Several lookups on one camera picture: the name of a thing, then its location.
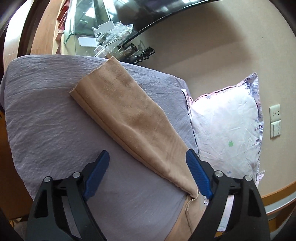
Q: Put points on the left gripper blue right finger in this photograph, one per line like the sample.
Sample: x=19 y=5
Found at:
x=198 y=170

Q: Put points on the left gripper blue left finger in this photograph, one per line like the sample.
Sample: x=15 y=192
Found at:
x=93 y=174

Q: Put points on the tan long-sleeve shirt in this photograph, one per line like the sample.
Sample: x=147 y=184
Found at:
x=138 y=127

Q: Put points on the purple bed sheet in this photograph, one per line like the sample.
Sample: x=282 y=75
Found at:
x=51 y=135

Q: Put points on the left floral white pillow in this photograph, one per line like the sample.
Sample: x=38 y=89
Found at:
x=228 y=128

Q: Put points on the wooden headboard with glass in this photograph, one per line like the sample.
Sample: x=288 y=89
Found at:
x=279 y=206

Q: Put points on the white wall switch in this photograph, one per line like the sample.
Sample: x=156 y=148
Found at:
x=275 y=129

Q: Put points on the white wall socket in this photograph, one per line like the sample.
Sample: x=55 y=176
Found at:
x=274 y=113

